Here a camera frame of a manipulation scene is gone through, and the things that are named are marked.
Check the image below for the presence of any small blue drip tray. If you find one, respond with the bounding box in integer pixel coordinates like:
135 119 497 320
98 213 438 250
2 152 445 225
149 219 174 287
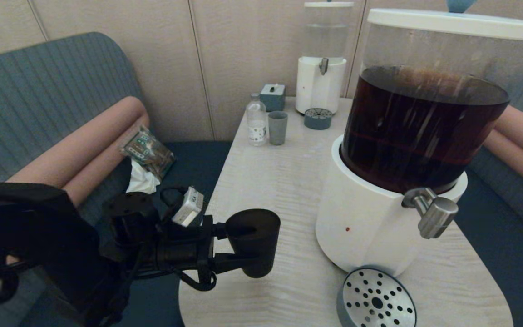
304 108 333 130

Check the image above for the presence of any large dark tea dispenser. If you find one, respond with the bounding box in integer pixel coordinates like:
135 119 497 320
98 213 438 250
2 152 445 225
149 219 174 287
315 20 523 277

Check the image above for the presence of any small white dispenser lid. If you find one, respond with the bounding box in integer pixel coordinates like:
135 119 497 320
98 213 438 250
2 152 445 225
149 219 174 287
304 0 354 9

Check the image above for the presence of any large white dispenser lid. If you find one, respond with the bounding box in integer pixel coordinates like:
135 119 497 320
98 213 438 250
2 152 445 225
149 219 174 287
366 0 523 42

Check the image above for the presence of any dark teal seat cushion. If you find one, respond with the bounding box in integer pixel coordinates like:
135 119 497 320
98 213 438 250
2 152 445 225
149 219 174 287
453 169 523 327
125 141 234 327

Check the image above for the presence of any crumpled white tissue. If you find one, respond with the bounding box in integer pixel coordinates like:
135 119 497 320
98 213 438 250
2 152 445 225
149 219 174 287
126 158 161 195

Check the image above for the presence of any large silver drip tray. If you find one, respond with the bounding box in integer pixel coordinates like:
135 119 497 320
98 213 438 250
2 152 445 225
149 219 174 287
336 267 417 327

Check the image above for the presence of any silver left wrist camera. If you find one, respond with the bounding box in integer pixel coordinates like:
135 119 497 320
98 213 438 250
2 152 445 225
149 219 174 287
172 186 205 228

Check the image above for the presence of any small clear water dispenser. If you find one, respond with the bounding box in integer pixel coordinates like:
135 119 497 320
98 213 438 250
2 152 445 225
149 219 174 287
295 6 347 115

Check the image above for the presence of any ribbed grey-blue bench backrest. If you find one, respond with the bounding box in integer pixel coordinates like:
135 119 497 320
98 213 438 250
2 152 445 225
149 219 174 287
0 32 146 327
468 43 523 248

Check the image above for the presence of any black cup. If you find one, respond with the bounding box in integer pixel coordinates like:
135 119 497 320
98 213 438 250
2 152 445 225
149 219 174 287
224 208 281 279

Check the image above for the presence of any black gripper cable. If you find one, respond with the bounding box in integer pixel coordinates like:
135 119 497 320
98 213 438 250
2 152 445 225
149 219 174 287
171 267 217 292

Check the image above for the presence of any black camera cable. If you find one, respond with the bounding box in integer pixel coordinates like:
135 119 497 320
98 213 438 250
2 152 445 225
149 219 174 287
158 184 190 214

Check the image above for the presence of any large metal dispenser tap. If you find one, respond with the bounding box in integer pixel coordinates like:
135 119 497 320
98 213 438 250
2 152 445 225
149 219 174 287
401 188 459 239

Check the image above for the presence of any small blue box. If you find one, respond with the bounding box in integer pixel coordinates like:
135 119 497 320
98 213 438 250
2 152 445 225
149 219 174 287
260 84 286 112

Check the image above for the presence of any grey-blue cup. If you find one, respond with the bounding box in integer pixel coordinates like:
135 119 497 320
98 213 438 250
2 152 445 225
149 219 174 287
268 111 288 146

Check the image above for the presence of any clear plastic bottle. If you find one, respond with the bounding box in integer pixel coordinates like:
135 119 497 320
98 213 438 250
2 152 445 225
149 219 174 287
247 93 268 146

